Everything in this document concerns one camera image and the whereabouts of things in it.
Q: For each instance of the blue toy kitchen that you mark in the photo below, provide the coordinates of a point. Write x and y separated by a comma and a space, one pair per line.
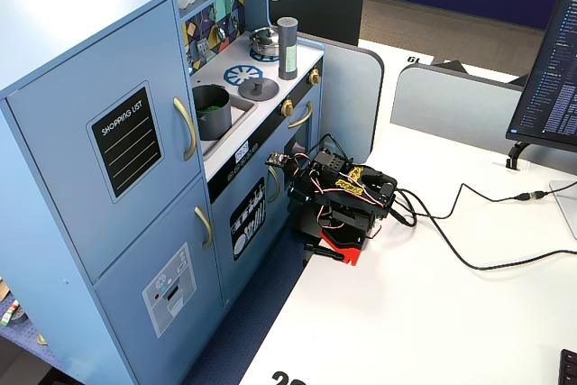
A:
67, 87

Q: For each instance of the gold stove knob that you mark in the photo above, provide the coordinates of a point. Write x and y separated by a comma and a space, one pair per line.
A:
314, 76
287, 108

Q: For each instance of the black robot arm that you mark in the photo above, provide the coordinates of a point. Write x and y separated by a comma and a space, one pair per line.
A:
356, 195

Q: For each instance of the gray desk divider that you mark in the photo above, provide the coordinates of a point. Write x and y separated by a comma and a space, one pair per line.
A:
351, 101
451, 105

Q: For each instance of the gray pot lid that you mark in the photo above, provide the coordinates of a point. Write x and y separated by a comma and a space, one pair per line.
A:
259, 89

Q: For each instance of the steel pot with lid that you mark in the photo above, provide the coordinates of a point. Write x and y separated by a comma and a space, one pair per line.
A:
263, 40

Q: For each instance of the black keyboard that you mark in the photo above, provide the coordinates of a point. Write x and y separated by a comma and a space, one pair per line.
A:
570, 369

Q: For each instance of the red arm base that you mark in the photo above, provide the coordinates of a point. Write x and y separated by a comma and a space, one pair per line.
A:
345, 247

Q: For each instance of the black monitor mount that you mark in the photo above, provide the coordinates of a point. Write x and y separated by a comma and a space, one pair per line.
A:
516, 155

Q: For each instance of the gray salt shaker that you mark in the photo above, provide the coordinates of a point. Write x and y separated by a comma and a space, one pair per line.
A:
287, 51

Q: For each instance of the black table clamp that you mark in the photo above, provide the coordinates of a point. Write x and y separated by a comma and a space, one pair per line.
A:
322, 251

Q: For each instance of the steel toy ladle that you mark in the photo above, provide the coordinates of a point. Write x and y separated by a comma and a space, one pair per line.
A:
221, 33

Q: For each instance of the gray cooking pot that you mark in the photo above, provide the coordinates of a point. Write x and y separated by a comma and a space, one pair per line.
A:
216, 121

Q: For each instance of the black Dell monitor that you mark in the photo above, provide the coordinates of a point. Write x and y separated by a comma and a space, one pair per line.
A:
324, 6

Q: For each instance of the gray tape roll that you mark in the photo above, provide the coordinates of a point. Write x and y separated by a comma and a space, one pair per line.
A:
19, 316

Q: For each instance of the steel toy spatula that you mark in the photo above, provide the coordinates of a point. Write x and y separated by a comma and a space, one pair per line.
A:
204, 48

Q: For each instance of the computer monitor showing code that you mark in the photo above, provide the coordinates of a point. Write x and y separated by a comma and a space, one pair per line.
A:
550, 65

